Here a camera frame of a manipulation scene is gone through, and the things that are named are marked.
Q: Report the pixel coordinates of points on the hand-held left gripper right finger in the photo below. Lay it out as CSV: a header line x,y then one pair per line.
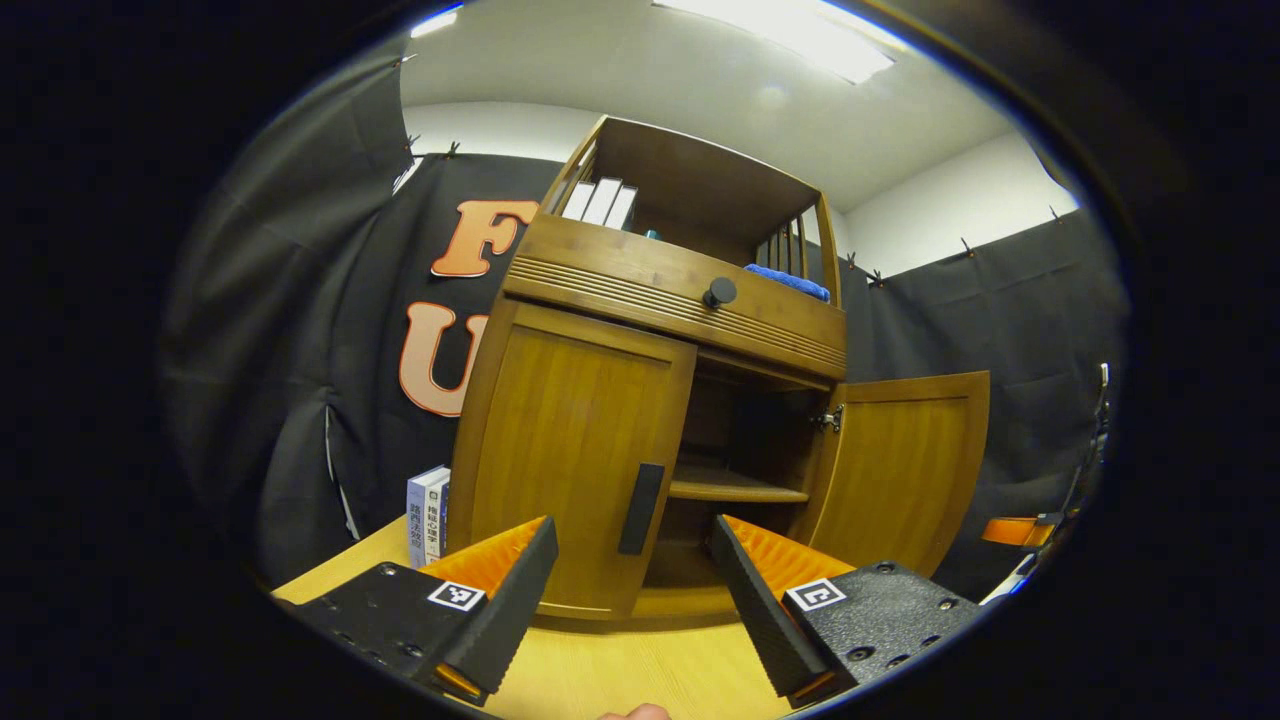
x,y
760,610

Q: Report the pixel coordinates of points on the wooden cabinet drawer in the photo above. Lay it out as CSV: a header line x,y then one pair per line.
x,y
660,275

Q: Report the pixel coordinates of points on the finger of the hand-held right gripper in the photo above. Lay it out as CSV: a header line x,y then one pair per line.
x,y
1012,531

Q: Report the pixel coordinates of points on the black round drawer knob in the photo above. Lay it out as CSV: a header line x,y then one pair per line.
x,y
720,292

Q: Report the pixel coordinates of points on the small ceiling light panel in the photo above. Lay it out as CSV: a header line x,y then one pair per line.
x,y
436,21

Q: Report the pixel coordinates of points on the blue towel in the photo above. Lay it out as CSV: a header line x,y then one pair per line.
x,y
785,282

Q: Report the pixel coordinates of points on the black backdrop cloth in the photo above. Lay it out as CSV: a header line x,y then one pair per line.
x,y
1000,330

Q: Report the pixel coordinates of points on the white binder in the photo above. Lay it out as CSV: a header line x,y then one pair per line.
x,y
621,208
577,202
602,202

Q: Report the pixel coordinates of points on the metal door hinge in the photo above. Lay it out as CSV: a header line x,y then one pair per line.
x,y
828,418

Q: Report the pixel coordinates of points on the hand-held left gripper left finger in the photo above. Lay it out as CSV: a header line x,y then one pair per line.
x,y
510,610

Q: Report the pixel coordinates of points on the white and blue book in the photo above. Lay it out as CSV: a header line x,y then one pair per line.
x,y
425,515

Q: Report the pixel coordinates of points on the wooden shoe cabinet door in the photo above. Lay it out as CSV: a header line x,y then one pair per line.
x,y
560,450
900,470

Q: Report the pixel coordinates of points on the large ceiling light panel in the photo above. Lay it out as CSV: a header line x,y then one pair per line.
x,y
790,30

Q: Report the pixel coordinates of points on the wooden double-door shoe cabinet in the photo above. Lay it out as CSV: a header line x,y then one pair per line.
x,y
700,180

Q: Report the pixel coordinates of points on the wooden cabinet shelf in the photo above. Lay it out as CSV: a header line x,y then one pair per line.
x,y
735,488

